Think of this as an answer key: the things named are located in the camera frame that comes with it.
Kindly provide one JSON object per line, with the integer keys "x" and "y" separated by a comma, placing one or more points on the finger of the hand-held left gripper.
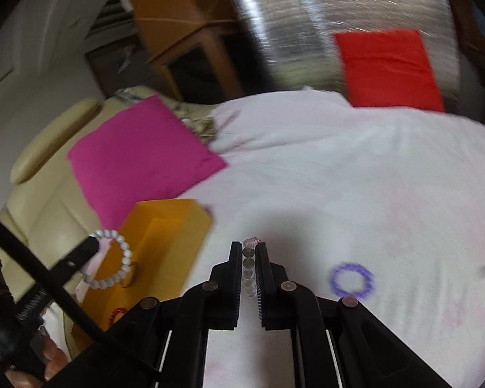
{"x": 79, "y": 255}

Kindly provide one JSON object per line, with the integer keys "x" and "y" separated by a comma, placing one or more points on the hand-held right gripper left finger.
{"x": 235, "y": 279}

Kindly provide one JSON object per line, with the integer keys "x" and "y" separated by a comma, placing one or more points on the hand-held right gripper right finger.
{"x": 262, "y": 279}

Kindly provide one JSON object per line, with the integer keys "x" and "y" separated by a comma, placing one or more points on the orange box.
{"x": 169, "y": 226}

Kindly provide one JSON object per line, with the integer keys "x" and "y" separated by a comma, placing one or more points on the person's left hand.
{"x": 53, "y": 359}

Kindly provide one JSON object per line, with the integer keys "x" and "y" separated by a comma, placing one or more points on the beige leather sofa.
{"x": 44, "y": 186}

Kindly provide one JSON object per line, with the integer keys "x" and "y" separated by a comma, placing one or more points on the white tablecloth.
{"x": 327, "y": 178}

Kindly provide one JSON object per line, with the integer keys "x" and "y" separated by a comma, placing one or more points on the pink cushion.
{"x": 145, "y": 153}

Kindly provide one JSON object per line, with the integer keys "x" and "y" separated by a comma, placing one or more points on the grey patterned cloth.
{"x": 202, "y": 125}

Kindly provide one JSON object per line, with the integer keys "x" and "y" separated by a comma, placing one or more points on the small red cushion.
{"x": 388, "y": 68}

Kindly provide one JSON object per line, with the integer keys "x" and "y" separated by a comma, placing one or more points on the silver foil insulation panel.
{"x": 299, "y": 16}

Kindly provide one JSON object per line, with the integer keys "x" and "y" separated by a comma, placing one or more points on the wooden cabinet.
{"x": 169, "y": 4}

